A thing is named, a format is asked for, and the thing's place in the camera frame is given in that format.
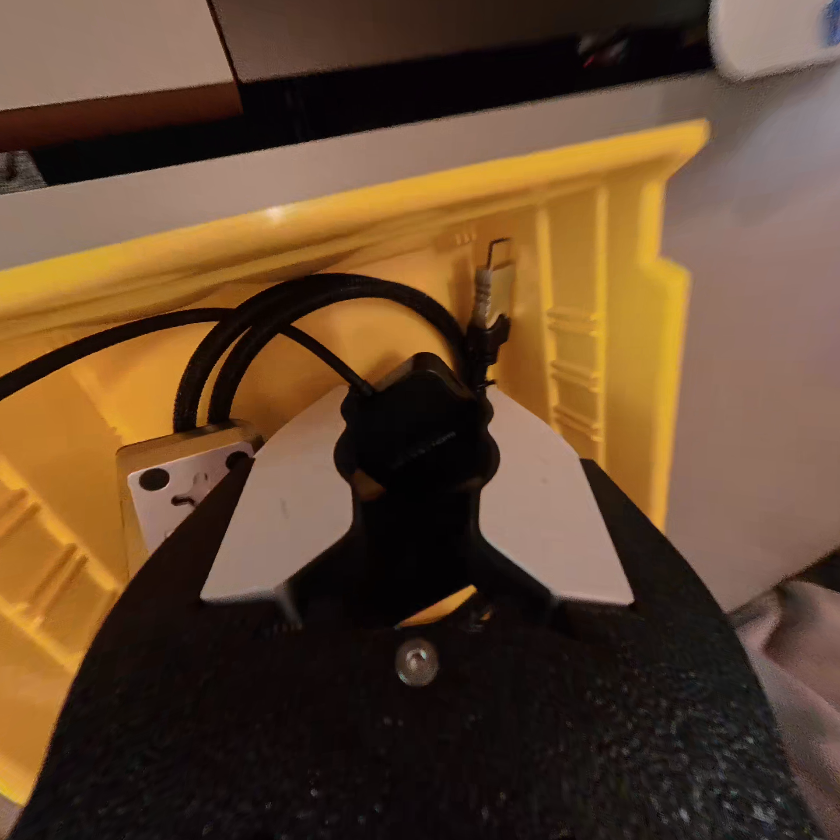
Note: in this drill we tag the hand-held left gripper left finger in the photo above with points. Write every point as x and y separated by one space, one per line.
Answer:
275 499

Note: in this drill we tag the grey cloth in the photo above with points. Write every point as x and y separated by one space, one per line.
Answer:
797 656

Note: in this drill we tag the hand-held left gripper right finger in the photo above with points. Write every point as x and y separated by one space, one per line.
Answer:
544 512

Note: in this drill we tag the white and brown board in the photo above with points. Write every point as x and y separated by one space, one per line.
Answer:
111 59

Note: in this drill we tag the yellow plastic bin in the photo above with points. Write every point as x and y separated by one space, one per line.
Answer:
407 243

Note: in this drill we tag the white rounded plastic object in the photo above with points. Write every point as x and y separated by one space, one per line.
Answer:
768 33

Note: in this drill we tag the white power adapter block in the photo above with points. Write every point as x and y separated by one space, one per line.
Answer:
164 485

